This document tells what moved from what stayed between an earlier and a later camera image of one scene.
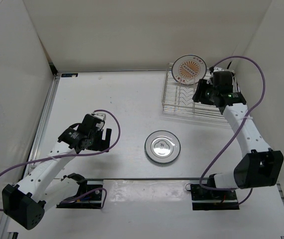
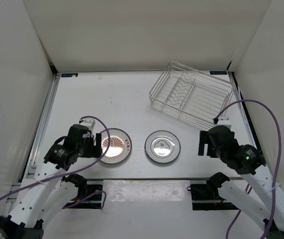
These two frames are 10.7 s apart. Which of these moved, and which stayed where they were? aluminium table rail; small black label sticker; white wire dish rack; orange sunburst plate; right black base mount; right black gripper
Moved: white wire dish rack; orange sunburst plate; right black gripper
Stayed: right black base mount; small black label sticker; aluminium table rail
